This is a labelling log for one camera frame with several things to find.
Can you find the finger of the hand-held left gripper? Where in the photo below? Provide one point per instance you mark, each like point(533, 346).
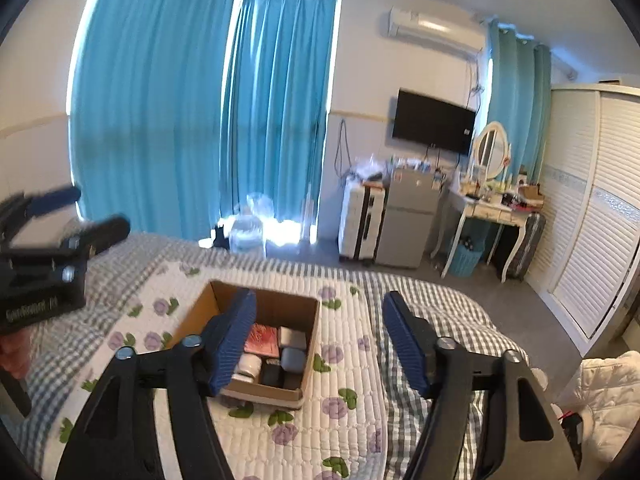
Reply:
point(52, 198)
point(107, 230)

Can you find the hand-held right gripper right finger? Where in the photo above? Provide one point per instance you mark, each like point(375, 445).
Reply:
point(406, 342)

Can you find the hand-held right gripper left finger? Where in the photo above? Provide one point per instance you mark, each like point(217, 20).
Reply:
point(234, 342)

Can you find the white small bottle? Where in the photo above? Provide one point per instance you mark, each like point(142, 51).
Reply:
point(247, 365)

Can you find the red patterned small box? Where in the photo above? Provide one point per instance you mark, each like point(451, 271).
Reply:
point(262, 338)

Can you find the black charger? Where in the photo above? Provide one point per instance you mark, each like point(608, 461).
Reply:
point(272, 376)

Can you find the white power adapter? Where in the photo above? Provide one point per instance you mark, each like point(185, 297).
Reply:
point(293, 338)

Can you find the white earbuds case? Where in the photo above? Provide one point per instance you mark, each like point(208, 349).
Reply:
point(293, 361)

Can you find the cardboard box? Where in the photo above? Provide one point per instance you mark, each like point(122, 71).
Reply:
point(300, 320)

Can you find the black remote control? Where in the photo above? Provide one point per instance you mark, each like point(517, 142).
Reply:
point(292, 383)

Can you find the person's left hand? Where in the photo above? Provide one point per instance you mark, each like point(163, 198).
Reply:
point(14, 357)

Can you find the blue basket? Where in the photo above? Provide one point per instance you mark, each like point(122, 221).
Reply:
point(465, 262)

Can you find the clear water jug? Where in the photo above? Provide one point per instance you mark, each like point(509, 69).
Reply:
point(247, 234)

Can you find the silver small fridge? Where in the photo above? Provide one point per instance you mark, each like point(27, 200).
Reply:
point(407, 220)

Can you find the white floral quilt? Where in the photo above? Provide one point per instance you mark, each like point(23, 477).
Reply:
point(325, 435)

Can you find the wide teal curtain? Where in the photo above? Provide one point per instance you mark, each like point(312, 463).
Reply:
point(150, 110)

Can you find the white suitcase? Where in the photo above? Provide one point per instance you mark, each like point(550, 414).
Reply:
point(360, 222)

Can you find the silver suitcase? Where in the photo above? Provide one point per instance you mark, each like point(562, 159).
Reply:
point(527, 247)

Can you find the white dressing table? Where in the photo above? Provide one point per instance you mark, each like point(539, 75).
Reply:
point(492, 212)

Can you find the plastic bag on suitcase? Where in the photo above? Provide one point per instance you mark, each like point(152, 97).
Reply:
point(371, 170)

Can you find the narrow teal curtain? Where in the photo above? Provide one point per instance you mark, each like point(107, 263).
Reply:
point(277, 110)

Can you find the oval white mirror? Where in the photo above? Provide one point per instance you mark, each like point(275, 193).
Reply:
point(491, 150)

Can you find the white padded jacket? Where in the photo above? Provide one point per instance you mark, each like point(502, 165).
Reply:
point(610, 400)

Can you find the white louvered wardrobe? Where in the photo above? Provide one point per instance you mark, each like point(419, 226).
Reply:
point(590, 220)

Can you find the teal curtain beside wardrobe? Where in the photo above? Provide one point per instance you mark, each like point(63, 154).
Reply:
point(520, 110)

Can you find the white air conditioner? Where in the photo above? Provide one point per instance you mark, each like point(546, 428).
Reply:
point(435, 27)

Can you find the black wall television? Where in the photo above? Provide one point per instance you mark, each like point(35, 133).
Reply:
point(432, 120)

